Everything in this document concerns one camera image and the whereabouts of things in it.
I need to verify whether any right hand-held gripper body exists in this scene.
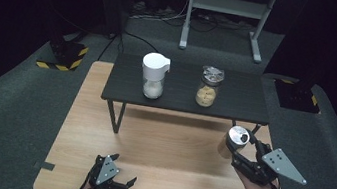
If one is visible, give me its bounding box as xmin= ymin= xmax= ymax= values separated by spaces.
xmin=227 ymin=136 xmax=313 ymax=189

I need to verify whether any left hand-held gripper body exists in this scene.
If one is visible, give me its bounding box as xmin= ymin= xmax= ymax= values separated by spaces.
xmin=87 ymin=152 xmax=134 ymax=189

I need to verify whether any glass jar with plastic-wrapped lid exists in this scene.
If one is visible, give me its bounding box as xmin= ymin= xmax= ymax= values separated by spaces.
xmin=193 ymin=64 xmax=226 ymax=110

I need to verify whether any black raised shelf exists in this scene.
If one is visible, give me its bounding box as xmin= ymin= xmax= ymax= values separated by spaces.
xmin=95 ymin=50 xmax=277 ymax=156

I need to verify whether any glass jar with white lid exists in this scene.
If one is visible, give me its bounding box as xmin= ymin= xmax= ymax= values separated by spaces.
xmin=137 ymin=50 xmax=173 ymax=102

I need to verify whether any grey tape piece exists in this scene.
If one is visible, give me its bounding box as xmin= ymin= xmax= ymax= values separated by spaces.
xmin=33 ymin=159 xmax=56 ymax=172

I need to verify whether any black yellow striped stand base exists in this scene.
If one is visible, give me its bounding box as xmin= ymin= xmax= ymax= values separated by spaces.
xmin=34 ymin=36 xmax=91 ymax=75
xmin=269 ymin=76 xmax=326 ymax=115

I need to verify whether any white metal stand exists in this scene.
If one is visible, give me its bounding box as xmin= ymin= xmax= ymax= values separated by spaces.
xmin=177 ymin=0 xmax=280 ymax=66

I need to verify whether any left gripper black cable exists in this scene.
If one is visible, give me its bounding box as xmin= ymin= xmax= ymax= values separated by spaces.
xmin=73 ymin=168 xmax=94 ymax=189

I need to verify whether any black floor cable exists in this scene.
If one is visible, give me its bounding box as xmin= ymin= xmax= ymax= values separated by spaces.
xmin=97 ymin=27 xmax=168 ymax=71

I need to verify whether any floor cable bundle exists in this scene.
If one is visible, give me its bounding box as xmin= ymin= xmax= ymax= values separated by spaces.
xmin=128 ymin=0 xmax=257 ymax=40

